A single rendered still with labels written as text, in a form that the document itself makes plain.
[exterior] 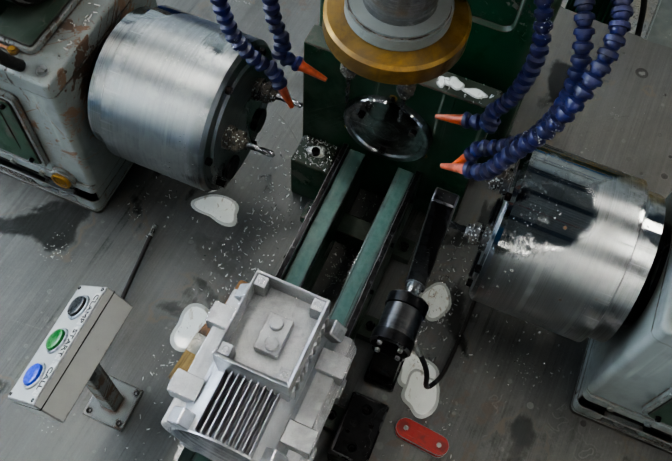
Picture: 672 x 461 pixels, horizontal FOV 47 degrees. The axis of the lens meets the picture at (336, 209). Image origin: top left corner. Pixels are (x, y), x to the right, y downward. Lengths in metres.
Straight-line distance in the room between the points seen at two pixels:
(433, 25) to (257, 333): 0.43
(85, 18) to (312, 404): 0.64
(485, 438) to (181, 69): 0.73
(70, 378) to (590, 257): 0.67
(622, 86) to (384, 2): 0.89
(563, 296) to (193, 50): 0.61
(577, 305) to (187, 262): 0.66
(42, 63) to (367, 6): 0.49
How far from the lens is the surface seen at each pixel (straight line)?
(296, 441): 0.97
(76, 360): 1.04
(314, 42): 1.17
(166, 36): 1.16
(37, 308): 1.39
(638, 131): 1.64
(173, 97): 1.12
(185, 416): 0.98
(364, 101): 1.20
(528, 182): 1.05
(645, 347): 1.09
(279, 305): 0.98
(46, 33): 1.20
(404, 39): 0.91
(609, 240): 1.05
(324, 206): 1.27
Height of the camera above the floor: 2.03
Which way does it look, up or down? 61 degrees down
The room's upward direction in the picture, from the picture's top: 5 degrees clockwise
